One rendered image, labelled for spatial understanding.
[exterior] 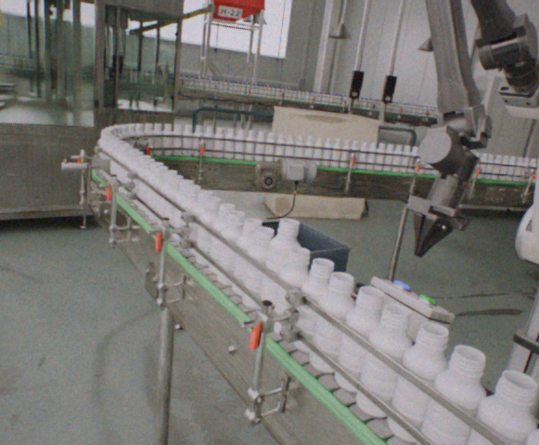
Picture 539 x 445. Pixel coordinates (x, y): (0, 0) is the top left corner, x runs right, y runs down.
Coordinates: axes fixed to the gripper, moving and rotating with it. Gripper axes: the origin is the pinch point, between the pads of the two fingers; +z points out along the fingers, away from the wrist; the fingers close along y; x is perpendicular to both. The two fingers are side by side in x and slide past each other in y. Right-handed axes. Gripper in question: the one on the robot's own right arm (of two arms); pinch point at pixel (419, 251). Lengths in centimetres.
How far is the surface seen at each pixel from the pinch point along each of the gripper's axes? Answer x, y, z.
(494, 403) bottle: -18.1, 29.5, 12.0
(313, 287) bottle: -18.3, -3.4, 12.5
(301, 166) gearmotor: 88, -151, -16
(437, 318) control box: -1.4, 9.6, 9.0
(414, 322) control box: -4.1, 7.6, 11.1
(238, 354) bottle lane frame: -14.5, -18.4, 33.7
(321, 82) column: 618, -865, -270
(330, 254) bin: 36, -54, 13
